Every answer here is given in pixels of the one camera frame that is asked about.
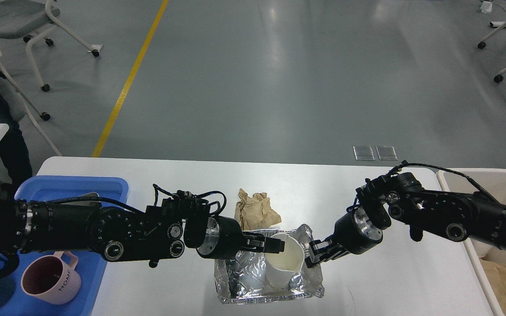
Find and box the beige plastic bin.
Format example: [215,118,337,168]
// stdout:
[459,168,506,316]

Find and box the aluminium foil tray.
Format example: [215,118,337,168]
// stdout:
[213,224,325,304]

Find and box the blue plastic tray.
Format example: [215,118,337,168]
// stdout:
[0,176,129,316]

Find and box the floor socket plate left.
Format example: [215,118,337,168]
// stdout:
[353,145,376,161]

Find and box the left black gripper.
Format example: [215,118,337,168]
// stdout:
[196,216,285,259]

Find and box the floor socket plate right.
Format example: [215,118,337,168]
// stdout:
[376,145,399,161]

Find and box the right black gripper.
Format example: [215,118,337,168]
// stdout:
[304,206,383,268]

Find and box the pink mug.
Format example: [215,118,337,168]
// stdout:
[20,251,82,305]

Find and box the paper cup in bin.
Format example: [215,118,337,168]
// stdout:
[471,239,493,258]

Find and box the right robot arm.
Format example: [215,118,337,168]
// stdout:
[305,161,506,268]

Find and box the grey office chair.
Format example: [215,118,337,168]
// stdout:
[0,0,102,156]

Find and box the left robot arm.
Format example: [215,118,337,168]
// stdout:
[0,182,285,278]

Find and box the square metal tray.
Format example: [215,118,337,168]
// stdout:
[77,192,99,205]

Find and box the white paper cup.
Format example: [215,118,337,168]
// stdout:
[265,233,305,289]

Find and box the floor socket plate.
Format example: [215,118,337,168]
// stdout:
[353,145,376,161]
[376,145,399,161]

